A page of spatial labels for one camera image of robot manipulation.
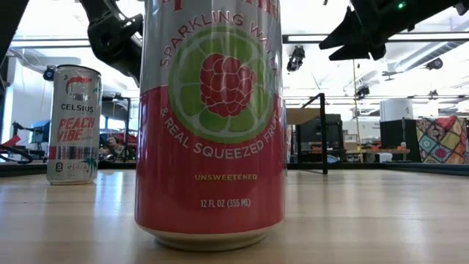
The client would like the black looped cable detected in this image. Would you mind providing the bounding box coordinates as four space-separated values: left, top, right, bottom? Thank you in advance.
0 144 34 165

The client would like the black cabinet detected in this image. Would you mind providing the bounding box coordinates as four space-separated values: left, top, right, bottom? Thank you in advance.
380 119 418 162

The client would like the red and white sparkling-water can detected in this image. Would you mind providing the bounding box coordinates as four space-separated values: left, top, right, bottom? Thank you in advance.
134 0 287 252

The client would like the white Celsius Peach Vibe can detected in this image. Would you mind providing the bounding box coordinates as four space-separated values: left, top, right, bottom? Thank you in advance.
46 65 103 186

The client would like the wooden shelf with black legs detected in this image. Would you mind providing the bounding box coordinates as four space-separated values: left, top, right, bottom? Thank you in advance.
285 92 328 175

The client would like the white cylindrical tank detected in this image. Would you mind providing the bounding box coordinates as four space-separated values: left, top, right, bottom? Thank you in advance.
380 98 414 122

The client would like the colourful patchwork quilt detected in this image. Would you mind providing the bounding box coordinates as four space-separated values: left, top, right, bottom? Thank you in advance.
416 115 469 165

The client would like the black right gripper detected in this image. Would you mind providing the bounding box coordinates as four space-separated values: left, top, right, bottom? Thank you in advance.
318 0 417 62

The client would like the red flat bar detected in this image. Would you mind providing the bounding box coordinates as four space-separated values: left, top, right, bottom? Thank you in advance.
0 134 22 148

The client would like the small background monitor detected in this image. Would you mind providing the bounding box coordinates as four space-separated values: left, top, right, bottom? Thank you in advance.
31 120 51 144

